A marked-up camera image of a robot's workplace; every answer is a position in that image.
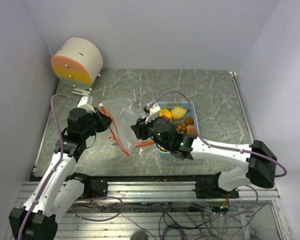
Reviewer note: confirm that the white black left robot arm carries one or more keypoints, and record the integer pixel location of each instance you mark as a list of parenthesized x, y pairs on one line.
[(39, 216)]

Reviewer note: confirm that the tan mushroom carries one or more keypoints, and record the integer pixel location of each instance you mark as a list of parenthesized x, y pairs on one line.
[(191, 130)]

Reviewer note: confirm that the brown longan bunch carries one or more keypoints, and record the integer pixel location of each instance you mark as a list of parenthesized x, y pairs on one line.
[(181, 127)]

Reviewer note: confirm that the yellow lemon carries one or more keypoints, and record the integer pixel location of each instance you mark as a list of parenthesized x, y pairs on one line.
[(178, 113)]

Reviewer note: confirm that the white corner clip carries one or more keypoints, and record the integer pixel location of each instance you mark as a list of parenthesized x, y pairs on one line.
[(233, 74)]

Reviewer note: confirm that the brown round fruit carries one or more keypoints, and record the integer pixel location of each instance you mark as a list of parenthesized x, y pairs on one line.
[(188, 121)]

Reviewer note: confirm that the light blue plastic basket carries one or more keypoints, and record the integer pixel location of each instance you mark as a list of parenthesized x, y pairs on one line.
[(169, 105)]

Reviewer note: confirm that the yellow bell pepper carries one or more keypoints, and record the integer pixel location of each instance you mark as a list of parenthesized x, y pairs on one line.
[(165, 113)]

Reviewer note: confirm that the cream cylindrical drawer box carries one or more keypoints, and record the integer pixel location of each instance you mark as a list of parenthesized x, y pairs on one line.
[(77, 63)]

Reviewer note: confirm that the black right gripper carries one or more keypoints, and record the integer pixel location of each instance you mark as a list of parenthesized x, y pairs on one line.
[(140, 128)]

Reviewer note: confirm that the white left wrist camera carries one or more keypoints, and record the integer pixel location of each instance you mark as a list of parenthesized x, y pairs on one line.
[(86, 103)]

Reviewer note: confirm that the clear orange zip top bag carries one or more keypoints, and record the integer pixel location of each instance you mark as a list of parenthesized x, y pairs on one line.
[(123, 115)]

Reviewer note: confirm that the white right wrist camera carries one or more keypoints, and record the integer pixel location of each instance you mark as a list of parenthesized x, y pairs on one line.
[(151, 113)]

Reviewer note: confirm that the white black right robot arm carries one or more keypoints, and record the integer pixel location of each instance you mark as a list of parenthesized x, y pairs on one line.
[(255, 164)]

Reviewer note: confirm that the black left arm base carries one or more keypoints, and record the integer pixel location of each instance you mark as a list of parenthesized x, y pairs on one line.
[(93, 187)]

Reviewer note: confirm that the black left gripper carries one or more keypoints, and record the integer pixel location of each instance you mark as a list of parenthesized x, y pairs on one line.
[(104, 120)]

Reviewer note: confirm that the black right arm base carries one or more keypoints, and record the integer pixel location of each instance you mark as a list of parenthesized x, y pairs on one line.
[(207, 187)]

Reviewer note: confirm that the aluminium rail frame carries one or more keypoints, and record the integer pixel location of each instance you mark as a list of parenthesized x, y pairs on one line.
[(164, 209)]

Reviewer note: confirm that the small white metal bracket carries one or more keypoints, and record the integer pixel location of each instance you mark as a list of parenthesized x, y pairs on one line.
[(80, 92)]

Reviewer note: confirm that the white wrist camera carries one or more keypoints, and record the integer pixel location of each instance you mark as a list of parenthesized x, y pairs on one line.
[(151, 113), (86, 103)]

